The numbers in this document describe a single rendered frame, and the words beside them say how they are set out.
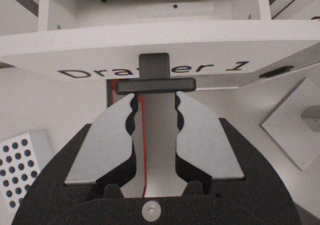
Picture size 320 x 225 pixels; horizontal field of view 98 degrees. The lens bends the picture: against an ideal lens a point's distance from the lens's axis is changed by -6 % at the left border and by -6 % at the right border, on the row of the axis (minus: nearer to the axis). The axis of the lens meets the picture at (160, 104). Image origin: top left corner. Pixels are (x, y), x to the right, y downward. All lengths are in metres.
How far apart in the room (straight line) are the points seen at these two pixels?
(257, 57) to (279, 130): 1.13
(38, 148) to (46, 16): 0.22
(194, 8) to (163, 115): 0.86
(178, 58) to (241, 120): 1.05
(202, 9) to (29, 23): 0.23
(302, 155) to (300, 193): 0.29
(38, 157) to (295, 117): 1.37
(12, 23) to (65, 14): 0.07
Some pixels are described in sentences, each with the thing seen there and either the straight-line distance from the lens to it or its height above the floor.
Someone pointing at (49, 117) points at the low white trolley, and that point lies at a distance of 0.36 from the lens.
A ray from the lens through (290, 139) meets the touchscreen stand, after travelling 1.36.
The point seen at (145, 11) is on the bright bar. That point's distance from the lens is 0.24.
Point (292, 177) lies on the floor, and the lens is 1.48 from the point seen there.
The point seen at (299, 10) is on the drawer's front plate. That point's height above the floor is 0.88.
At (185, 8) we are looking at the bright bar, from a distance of 0.24.
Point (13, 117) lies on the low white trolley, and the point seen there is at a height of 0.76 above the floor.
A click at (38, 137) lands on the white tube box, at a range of 0.35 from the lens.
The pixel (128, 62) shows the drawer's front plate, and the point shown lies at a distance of 0.16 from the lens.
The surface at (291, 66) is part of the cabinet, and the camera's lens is 0.69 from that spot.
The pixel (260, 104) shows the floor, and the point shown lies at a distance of 1.26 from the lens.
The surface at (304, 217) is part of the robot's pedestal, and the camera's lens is 0.66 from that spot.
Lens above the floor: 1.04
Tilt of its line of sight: 87 degrees down
